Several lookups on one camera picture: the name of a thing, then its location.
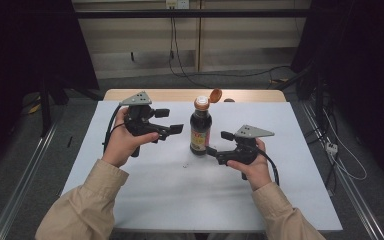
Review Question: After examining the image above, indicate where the right hand-held gripper black cable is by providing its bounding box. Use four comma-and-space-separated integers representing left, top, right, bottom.
255, 145, 281, 187

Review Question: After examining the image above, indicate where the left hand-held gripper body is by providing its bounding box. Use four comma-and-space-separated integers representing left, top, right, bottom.
119, 90, 164, 158

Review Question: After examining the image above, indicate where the wooden table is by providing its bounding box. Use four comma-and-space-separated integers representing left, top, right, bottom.
103, 88, 287, 103

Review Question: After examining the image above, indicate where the black metal stand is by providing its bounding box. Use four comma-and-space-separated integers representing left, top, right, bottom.
38, 75, 70, 138

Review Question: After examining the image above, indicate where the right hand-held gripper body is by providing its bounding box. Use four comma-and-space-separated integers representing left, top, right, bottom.
216, 124, 276, 181

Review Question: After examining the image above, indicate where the person's right hand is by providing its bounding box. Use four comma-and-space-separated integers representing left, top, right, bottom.
226, 137, 273, 192

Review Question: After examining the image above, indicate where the metal floor rail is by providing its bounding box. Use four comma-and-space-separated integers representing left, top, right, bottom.
0, 122, 58, 240
299, 99, 384, 240

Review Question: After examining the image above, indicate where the left hand-held gripper black cable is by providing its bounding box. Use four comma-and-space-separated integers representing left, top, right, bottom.
102, 104, 128, 154

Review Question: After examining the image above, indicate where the person's left hand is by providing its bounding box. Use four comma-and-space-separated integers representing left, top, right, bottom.
101, 106, 160, 169

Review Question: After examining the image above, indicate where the white power strip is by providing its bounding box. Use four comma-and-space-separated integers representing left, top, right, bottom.
325, 142, 339, 156

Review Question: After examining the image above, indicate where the white table cover sheet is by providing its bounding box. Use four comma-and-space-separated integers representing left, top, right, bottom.
61, 100, 344, 233

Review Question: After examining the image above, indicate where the black wall cable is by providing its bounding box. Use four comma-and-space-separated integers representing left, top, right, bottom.
167, 8, 214, 89
172, 16, 293, 80

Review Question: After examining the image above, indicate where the hand-held gripper black cable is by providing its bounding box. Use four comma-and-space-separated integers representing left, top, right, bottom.
102, 104, 128, 154
255, 145, 281, 187

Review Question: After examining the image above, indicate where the white wall socket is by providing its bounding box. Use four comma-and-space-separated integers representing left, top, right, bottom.
165, 0, 191, 10

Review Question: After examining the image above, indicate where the white floor cable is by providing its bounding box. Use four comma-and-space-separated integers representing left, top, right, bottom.
322, 109, 368, 182

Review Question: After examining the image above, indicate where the dark soy sauce bottle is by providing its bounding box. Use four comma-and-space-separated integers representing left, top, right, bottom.
189, 88, 223, 156

